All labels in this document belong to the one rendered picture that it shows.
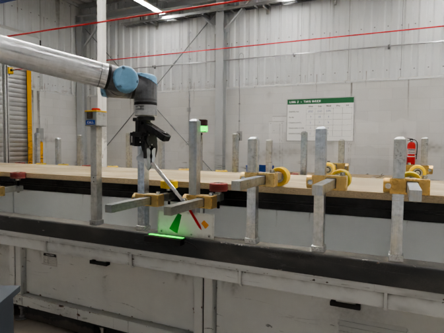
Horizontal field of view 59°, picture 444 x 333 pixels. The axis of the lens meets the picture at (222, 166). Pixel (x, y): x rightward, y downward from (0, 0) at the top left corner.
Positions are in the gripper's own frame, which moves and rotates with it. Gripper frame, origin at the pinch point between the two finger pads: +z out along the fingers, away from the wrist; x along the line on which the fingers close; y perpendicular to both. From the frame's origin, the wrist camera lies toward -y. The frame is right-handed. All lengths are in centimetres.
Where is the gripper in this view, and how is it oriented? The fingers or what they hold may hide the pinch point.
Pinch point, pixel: (150, 166)
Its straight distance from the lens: 158.8
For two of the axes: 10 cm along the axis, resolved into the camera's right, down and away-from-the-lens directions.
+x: -4.1, 0.4, -9.1
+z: -0.1, 10.0, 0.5
